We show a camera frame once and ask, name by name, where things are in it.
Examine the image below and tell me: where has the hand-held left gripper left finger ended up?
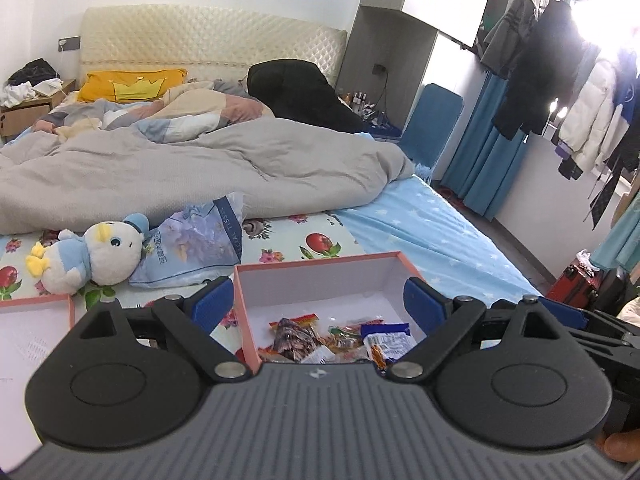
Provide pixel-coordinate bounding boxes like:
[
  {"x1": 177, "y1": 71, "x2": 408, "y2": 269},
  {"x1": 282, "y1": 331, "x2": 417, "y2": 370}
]
[{"x1": 80, "y1": 276, "x2": 253, "y2": 381}]

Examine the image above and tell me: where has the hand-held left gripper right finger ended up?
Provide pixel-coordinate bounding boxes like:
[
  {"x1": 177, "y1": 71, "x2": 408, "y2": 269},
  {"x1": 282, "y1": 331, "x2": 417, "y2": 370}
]
[{"x1": 390, "y1": 276, "x2": 566, "y2": 381}]

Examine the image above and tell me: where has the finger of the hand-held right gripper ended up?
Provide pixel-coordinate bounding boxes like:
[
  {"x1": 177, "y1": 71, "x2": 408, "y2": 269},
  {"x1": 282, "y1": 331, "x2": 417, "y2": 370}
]
[{"x1": 492, "y1": 297, "x2": 588, "y2": 332}]

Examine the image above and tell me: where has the brown snack clear packet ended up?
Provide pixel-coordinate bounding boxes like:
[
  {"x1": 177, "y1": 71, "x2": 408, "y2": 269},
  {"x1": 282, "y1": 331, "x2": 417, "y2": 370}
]
[{"x1": 272, "y1": 317, "x2": 328, "y2": 363}]

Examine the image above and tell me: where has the pink cardboard box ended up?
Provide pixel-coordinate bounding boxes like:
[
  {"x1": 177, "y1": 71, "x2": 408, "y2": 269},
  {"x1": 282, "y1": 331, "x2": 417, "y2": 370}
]
[{"x1": 234, "y1": 252, "x2": 426, "y2": 376}]

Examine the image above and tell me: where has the person's right hand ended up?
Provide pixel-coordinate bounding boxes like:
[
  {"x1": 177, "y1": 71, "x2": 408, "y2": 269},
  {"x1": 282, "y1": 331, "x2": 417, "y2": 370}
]
[{"x1": 604, "y1": 430, "x2": 640, "y2": 463}]

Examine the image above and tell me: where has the red suitcase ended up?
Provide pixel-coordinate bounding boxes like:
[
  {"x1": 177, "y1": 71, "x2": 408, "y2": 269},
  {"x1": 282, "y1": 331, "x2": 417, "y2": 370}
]
[{"x1": 545, "y1": 250, "x2": 608, "y2": 311}]

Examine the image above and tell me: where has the blue star bedsheet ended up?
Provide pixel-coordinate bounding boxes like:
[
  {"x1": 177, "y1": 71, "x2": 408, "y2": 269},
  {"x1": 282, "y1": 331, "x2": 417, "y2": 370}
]
[{"x1": 332, "y1": 175, "x2": 543, "y2": 311}]

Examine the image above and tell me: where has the fruit print sheet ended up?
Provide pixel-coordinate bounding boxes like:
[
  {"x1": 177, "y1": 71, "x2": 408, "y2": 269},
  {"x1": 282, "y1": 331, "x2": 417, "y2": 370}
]
[{"x1": 0, "y1": 212, "x2": 368, "y2": 356}]

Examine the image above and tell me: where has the blue white plush toy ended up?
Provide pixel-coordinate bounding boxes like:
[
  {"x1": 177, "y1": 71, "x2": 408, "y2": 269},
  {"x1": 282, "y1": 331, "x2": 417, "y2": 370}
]
[{"x1": 26, "y1": 213, "x2": 151, "y2": 296}]

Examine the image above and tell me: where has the grey duvet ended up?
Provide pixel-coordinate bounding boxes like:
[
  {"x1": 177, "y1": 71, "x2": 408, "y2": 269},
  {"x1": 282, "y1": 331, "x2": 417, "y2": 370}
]
[{"x1": 0, "y1": 115, "x2": 415, "y2": 233}]

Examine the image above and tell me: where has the blue curtain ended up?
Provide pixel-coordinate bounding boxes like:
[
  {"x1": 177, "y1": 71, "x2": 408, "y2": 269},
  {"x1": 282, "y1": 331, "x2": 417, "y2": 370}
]
[{"x1": 442, "y1": 72, "x2": 543, "y2": 221}]

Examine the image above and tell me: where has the blue chair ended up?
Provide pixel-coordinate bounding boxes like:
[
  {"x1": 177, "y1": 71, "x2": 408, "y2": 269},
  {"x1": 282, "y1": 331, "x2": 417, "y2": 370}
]
[{"x1": 402, "y1": 83, "x2": 465, "y2": 181}]

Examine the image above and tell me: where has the pink box lid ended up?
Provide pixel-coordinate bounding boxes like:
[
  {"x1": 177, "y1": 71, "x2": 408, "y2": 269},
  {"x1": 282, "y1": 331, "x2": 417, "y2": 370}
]
[{"x1": 0, "y1": 294, "x2": 76, "y2": 441}]

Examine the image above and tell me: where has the patterned quilt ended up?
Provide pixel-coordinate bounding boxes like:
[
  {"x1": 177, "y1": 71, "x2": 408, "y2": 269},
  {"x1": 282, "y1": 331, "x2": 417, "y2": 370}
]
[{"x1": 35, "y1": 79, "x2": 273, "y2": 146}]

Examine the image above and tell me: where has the white hanging jacket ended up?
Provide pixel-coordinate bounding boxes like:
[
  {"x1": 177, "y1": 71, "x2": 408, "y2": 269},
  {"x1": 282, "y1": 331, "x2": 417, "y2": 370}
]
[{"x1": 557, "y1": 57, "x2": 631, "y2": 171}]

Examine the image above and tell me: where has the cluster of small bottles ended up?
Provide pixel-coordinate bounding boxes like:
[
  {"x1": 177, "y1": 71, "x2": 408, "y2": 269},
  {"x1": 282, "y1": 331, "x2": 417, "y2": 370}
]
[{"x1": 342, "y1": 89, "x2": 376, "y2": 117}]

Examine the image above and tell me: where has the black garment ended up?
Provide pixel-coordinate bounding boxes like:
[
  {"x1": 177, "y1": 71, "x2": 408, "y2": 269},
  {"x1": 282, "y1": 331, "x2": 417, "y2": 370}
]
[{"x1": 247, "y1": 59, "x2": 371, "y2": 135}]

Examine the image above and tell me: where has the yellow pillow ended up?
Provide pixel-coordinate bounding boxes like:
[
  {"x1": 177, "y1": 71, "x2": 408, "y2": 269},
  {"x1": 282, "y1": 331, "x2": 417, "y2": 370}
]
[{"x1": 76, "y1": 67, "x2": 188, "y2": 105}]

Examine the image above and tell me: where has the black hanging coat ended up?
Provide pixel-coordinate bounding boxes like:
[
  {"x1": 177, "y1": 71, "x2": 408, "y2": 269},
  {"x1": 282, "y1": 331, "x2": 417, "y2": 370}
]
[{"x1": 492, "y1": 0, "x2": 601, "y2": 141}]

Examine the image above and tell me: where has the wooden nightstand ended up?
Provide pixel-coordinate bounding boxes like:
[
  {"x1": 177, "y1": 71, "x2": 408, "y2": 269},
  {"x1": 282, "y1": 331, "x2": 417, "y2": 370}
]
[{"x1": 0, "y1": 79, "x2": 76, "y2": 143}]

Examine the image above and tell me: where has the cream padded headboard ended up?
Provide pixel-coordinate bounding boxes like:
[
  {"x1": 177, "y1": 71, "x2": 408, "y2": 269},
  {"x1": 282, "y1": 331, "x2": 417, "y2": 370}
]
[{"x1": 79, "y1": 4, "x2": 348, "y2": 92}]

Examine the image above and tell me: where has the grey wardrobe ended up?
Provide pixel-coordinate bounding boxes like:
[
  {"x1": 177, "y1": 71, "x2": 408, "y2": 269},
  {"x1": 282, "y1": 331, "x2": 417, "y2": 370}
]
[{"x1": 335, "y1": 0, "x2": 501, "y2": 111}]

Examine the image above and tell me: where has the grey hanging coat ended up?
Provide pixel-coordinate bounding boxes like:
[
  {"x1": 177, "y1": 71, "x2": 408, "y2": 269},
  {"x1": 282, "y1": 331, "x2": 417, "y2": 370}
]
[{"x1": 480, "y1": 0, "x2": 538, "y2": 78}]

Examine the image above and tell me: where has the white cloth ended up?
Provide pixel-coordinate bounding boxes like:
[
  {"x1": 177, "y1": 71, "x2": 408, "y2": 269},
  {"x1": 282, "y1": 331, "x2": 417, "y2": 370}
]
[{"x1": 0, "y1": 80, "x2": 63, "y2": 107}]

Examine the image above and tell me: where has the black cloth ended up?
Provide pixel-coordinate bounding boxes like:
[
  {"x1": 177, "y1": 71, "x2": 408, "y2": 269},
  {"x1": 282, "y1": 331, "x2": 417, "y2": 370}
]
[{"x1": 7, "y1": 58, "x2": 60, "y2": 86}]

